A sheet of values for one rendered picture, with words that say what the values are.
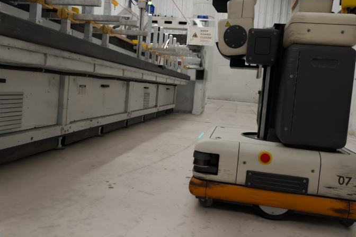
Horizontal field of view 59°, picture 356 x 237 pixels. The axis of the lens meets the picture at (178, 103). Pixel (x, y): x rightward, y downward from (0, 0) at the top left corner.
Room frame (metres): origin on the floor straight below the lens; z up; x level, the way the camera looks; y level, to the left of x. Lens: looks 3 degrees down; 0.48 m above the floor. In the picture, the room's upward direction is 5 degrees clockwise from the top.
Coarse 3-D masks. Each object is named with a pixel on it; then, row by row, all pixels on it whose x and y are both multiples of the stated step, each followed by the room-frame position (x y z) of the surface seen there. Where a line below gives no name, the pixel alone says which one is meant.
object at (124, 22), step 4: (124, 20) 1.88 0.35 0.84; (128, 20) 1.88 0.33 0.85; (132, 20) 1.87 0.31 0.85; (108, 24) 1.93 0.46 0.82; (112, 24) 1.91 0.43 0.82; (116, 24) 1.90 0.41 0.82; (120, 24) 1.89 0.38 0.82; (124, 24) 1.88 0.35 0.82; (128, 24) 1.88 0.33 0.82; (132, 24) 1.87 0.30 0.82; (136, 24) 1.89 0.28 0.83
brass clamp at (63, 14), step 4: (60, 8) 1.61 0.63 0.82; (64, 8) 1.61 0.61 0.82; (60, 12) 1.61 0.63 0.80; (64, 12) 1.60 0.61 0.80; (68, 12) 1.61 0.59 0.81; (72, 12) 1.66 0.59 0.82; (60, 16) 1.61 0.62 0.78; (64, 16) 1.60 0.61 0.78; (68, 16) 1.62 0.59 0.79; (72, 16) 1.66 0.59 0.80; (72, 20) 1.66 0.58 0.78
